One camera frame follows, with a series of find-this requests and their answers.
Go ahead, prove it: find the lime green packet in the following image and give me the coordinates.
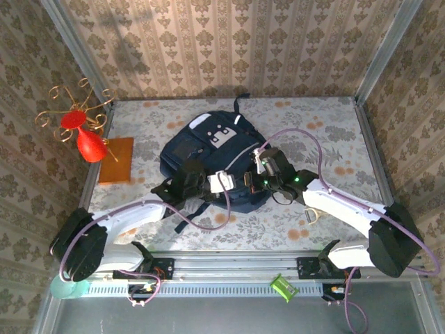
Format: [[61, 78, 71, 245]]
[[270, 273, 300, 303]]

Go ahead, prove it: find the floral tablecloth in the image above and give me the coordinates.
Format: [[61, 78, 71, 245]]
[[90, 97, 401, 252]]

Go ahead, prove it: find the beige peeler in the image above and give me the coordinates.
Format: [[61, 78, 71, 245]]
[[304, 207, 323, 226]]

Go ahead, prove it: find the gold wire stand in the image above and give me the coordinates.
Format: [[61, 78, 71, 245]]
[[34, 77, 120, 164]]

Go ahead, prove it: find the orange wooden board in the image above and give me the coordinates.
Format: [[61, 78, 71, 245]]
[[98, 137, 134, 184]]

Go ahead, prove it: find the grey slotted cable duct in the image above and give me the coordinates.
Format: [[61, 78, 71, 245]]
[[85, 280, 324, 299]]

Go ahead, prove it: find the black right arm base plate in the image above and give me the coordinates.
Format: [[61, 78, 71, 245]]
[[297, 256, 362, 280]]

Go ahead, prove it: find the teal plastic cup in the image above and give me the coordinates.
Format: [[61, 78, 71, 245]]
[[50, 278, 90, 301]]

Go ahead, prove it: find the black connector board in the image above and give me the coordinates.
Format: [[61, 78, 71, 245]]
[[321, 282, 352, 303], [127, 282, 159, 303]]

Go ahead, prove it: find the aluminium corner post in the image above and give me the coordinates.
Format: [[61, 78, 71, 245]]
[[38, 0, 118, 112], [354, 0, 416, 105]]

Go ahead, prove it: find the grey metal shelf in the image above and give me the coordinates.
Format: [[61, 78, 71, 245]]
[[33, 280, 439, 334]]

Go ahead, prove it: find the navy blue backpack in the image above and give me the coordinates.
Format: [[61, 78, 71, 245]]
[[159, 93, 269, 234]]

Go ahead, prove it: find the aluminium front rail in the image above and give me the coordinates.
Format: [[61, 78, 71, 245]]
[[51, 250, 428, 279]]

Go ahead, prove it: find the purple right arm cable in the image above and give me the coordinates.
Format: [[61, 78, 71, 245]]
[[259, 127, 442, 334]]

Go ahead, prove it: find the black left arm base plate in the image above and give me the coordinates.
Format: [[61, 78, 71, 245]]
[[113, 257, 175, 281]]

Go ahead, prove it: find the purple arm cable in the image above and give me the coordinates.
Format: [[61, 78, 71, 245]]
[[58, 172, 233, 309], [259, 127, 442, 334]]

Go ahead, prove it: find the red plastic goblet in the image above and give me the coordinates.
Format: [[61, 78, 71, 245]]
[[60, 109, 109, 164]]

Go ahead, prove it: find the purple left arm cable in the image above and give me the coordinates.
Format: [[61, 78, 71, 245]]
[[58, 172, 233, 309]]

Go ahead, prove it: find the aluminium side rail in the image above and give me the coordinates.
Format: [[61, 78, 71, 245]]
[[353, 99, 420, 254], [65, 104, 115, 255]]

